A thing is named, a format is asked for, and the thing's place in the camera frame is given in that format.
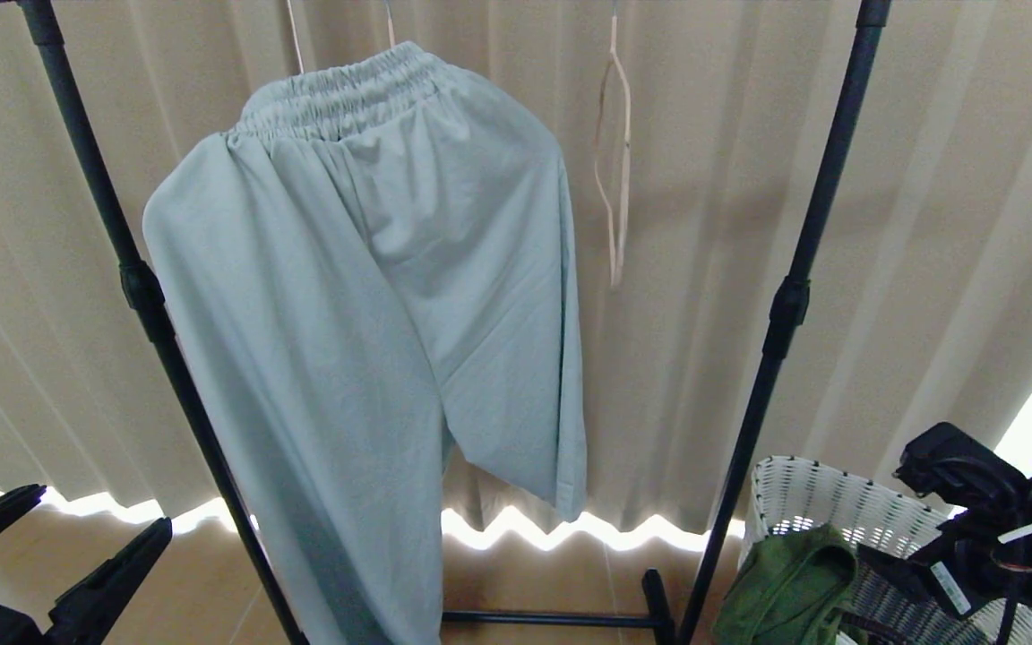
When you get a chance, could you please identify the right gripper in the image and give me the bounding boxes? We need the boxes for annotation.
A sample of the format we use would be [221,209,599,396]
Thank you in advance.
[856,520,1032,628]

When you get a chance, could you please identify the green garment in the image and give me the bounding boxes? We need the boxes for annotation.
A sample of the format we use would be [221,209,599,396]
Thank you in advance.
[711,524,859,645]

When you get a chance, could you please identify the pale grey shorts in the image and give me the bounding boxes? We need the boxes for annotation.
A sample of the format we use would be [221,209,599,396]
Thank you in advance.
[142,40,589,645]

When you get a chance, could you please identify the white laundry basket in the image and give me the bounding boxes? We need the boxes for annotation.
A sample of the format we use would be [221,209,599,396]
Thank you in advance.
[740,455,1032,645]

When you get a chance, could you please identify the black clothes rack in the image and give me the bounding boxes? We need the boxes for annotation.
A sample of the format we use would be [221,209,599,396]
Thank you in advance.
[0,0,895,645]

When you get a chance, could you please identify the beige curtain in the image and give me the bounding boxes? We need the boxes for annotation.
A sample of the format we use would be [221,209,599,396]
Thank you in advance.
[0,0,1032,552]

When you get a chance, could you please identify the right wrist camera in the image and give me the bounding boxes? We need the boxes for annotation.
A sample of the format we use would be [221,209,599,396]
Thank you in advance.
[892,423,1032,531]

